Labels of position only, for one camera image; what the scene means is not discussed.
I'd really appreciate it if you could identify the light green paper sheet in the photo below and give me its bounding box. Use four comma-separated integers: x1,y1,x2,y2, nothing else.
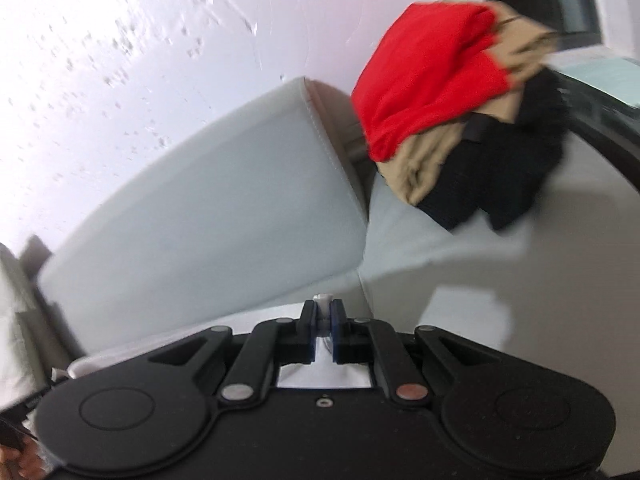
561,58,640,108

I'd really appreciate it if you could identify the black folded garment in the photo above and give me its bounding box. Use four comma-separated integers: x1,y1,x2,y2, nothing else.
416,67,568,232

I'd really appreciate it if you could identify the glass top side table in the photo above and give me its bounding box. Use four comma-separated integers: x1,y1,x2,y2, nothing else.
552,58,639,188

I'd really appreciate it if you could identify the red folded garment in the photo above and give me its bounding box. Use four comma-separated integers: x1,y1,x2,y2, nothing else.
352,2,511,162

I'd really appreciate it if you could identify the grey sofa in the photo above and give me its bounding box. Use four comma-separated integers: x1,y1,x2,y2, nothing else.
37,79,639,469

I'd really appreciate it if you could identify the grey sofa cushion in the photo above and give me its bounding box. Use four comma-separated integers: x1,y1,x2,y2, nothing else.
1,245,72,410

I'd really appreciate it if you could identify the tan folded garment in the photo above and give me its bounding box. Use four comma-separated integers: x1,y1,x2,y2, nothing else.
378,1,556,206

